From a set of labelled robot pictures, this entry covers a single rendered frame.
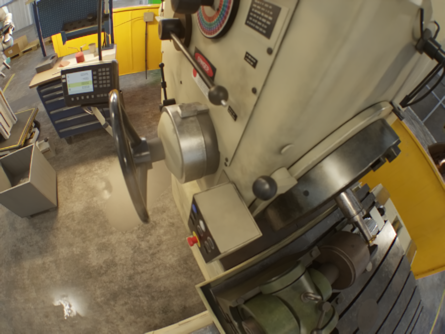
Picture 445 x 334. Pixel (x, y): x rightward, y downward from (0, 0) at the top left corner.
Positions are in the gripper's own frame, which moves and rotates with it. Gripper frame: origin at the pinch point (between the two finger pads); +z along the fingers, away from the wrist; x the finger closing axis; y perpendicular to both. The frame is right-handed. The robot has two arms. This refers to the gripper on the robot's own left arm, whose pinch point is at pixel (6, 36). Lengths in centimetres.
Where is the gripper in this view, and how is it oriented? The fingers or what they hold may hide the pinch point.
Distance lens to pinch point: 205.0
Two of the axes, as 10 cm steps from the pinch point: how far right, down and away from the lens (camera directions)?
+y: 2.3, 0.6, -9.7
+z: 4.5, 8.8, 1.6
